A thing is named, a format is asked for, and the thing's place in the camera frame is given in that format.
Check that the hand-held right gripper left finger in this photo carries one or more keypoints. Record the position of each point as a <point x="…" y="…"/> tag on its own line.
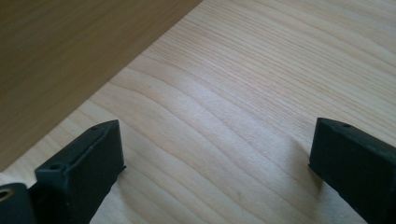
<point x="81" y="174"/>

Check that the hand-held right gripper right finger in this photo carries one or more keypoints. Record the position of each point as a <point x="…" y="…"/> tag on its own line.
<point x="355" y="161"/>

